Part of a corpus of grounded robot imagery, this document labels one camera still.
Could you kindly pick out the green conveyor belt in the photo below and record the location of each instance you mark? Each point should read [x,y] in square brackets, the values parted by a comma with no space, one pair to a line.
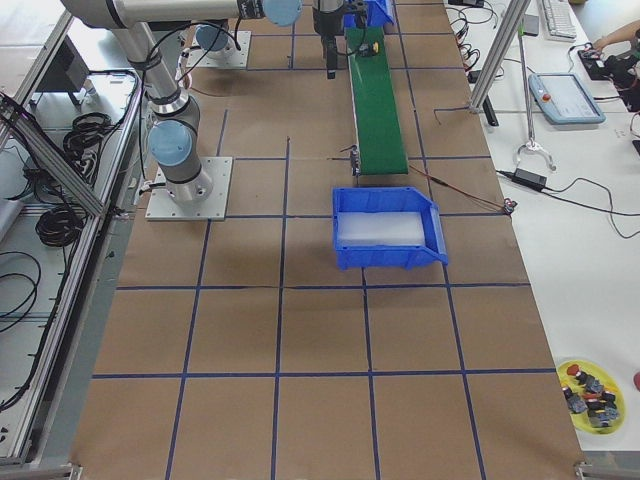
[379,146]

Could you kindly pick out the teach pendant tablet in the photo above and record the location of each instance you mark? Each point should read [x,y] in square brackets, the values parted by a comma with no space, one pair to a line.
[564,99]

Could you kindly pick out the blue bin right side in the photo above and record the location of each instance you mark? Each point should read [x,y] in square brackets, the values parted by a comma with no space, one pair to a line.
[389,199]

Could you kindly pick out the aluminium frame post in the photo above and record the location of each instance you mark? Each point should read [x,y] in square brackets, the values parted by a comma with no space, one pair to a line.
[504,36]

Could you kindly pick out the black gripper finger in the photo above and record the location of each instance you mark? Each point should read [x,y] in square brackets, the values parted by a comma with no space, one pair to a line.
[330,55]

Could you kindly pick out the blue bin left side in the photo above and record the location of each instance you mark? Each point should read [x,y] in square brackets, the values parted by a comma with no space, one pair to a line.
[373,13]

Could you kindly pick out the person hand at desk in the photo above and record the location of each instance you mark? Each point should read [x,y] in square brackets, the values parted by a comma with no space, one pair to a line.
[601,43]

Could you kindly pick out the yellow plate with buttons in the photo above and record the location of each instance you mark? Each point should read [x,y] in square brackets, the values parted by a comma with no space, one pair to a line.
[595,402]

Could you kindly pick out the blue bin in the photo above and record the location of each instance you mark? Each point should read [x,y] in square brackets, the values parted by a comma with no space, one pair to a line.
[373,13]
[389,199]

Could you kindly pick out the metal reach grabber tool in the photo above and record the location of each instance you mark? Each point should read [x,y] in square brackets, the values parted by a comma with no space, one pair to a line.
[530,146]

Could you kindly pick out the black power adapter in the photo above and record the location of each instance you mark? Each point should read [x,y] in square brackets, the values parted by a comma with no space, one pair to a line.
[529,179]

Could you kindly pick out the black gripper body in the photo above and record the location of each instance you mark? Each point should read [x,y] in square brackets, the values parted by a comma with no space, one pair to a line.
[326,21]

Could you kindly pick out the white keyboard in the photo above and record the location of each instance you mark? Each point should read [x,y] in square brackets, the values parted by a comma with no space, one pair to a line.
[557,21]

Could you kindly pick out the white foam pad right bin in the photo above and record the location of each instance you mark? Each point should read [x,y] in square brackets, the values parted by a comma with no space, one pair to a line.
[380,228]

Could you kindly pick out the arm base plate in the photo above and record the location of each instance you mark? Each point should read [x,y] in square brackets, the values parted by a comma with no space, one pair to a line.
[224,55]
[204,198]

